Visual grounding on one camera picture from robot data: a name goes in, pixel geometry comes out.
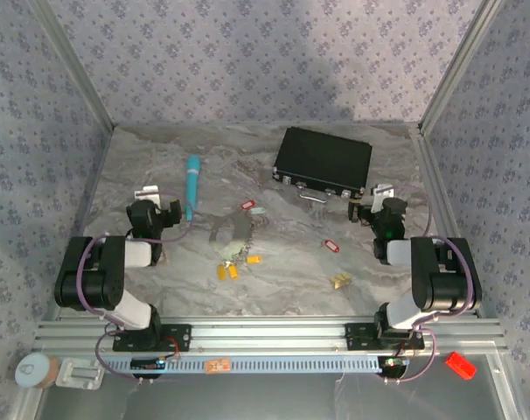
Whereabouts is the turquoise pen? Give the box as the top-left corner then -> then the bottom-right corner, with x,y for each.
185,155 -> 203,222

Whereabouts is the red plastic block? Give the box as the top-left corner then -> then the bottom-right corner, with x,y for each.
443,351 -> 478,382

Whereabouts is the tape roll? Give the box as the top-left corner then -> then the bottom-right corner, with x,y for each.
14,353 -> 59,390

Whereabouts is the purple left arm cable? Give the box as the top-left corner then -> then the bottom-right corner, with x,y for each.
74,190 -> 197,386

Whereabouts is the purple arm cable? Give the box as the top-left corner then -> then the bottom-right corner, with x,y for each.
380,182 -> 475,387
74,190 -> 197,386

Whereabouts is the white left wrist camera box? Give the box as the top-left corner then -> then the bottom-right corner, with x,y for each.
133,186 -> 162,207

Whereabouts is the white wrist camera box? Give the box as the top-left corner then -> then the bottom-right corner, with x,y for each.
370,183 -> 396,209
133,186 -> 162,207

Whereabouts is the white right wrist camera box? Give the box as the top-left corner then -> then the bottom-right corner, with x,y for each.
370,183 -> 396,209

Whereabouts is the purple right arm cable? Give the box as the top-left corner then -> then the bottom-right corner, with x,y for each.
380,182 -> 475,387

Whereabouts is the black case with metal handle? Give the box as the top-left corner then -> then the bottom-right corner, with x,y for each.
272,126 -> 373,205

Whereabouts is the aluminium table side rail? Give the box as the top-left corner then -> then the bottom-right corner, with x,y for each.
408,124 -> 510,351
50,124 -> 117,319

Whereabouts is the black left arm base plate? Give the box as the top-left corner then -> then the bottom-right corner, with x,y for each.
112,322 -> 193,354

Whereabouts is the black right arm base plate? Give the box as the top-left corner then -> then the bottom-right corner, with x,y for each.
344,322 -> 426,352

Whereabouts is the aluminium mounting rail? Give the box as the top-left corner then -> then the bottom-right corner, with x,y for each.
31,316 -> 510,356

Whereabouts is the slotted grey cable duct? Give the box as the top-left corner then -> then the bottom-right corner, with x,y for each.
99,354 -> 383,375

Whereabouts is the white plastic bracket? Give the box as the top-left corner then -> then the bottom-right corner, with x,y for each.
55,356 -> 106,391

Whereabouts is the aluminium frame post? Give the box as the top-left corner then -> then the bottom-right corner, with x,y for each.
416,0 -> 507,133
27,0 -> 118,132

